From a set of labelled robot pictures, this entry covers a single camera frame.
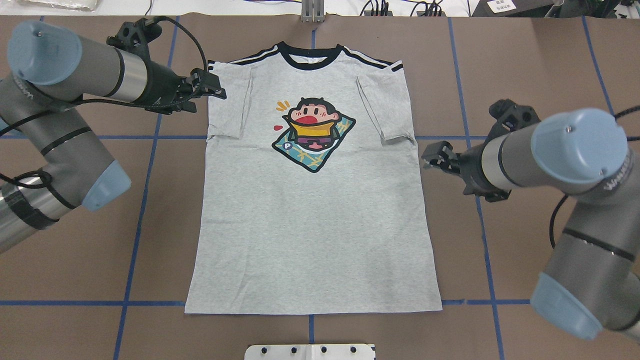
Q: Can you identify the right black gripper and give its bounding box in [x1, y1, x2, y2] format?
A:
[422, 141, 512, 203]

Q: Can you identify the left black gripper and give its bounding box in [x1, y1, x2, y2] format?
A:
[142, 63, 227, 115]

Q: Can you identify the grey cartoon print t-shirt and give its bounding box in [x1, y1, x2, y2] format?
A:
[184, 42, 442, 315]

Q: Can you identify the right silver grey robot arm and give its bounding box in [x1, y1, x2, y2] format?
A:
[422, 100, 640, 342]

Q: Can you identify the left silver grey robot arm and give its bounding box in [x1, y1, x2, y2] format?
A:
[0, 16, 227, 252]

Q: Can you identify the clear plastic bag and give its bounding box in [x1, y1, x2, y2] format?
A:
[17, 0, 101, 12]

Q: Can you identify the white label paper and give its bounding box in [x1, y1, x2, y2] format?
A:
[487, 0, 517, 14]

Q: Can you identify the white mounting plate with bolts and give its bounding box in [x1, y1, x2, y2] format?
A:
[244, 343, 377, 360]

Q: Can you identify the grey aluminium post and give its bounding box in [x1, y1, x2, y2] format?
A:
[301, 0, 326, 23]

